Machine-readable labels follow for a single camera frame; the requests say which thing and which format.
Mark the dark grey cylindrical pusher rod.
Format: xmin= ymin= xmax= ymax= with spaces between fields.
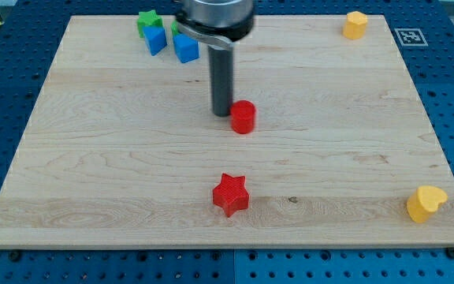
xmin=208 ymin=46 xmax=233 ymax=117

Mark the red cylinder block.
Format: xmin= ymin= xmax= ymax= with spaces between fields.
xmin=230 ymin=100 xmax=256 ymax=134

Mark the blue cube block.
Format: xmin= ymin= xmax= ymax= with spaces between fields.
xmin=173 ymin=34 xmax=199 ymax=63

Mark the yellow heart block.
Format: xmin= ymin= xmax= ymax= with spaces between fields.
xmin=406 ymin=185 xmax=448 ymax=223

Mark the wooden board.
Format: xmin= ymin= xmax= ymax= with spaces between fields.
xmin=0 ymin=15 xmax=454 ymax=250

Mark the blue triangle block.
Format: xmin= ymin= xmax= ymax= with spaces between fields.
xmin=143 ymin=26 xmax=167 ymax=56

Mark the yellow hexagon block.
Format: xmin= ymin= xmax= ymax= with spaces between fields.
xmin=342 ymin=11 xmax=368 ymax=39

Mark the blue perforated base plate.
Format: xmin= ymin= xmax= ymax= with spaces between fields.
xmin=0 ymin=0 xmax=454 ymax=283

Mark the green star block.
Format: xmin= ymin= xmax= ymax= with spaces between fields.
xmin=136 ymin=9 xmax=163 ymax=38

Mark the white fiducial marker tag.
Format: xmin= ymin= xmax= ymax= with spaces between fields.
xmin=395 ymin=28 xmax=428 ymax=47

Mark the red star block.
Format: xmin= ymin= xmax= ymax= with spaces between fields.
xmin=212 ymin=173 xmax=250 ymax=218

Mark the green block behind arm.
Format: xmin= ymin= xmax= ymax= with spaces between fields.
xmin=170 ymin=21 xmax=180 ymax=36

